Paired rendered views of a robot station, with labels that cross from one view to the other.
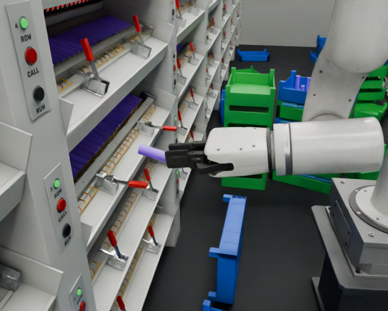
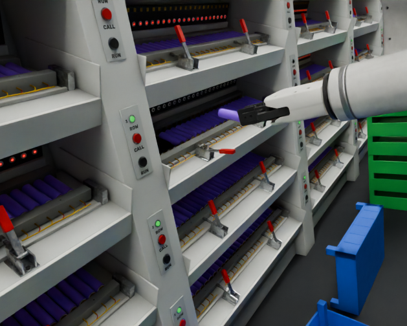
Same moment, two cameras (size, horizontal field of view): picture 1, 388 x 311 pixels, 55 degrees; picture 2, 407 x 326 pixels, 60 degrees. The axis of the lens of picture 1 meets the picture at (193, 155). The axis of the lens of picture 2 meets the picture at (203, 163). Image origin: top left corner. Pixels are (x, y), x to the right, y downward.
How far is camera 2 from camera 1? 0.27 m
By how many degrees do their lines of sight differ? 29
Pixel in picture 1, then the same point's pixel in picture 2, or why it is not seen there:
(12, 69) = (90, 20)
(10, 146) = (90, 77)
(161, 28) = (277, 35)
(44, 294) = (123, 210)
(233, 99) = not seen: hidden behind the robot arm
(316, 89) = (390, 32)
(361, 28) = not seen: outside the picture
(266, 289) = (403, 307)
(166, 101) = not seen: hidden behind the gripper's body
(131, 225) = (241, 207)
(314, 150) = (369, 81)
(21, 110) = (98, 52)
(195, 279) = (320, 286)
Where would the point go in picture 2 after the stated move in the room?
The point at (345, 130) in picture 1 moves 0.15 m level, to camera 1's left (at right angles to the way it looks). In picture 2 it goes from (405, 55) to (292, 70)
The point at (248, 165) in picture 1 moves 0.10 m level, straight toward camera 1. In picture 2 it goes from (303, 107) to (275, 125)
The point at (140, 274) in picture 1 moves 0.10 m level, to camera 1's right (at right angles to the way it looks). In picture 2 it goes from (255, 264) to (290, 268)
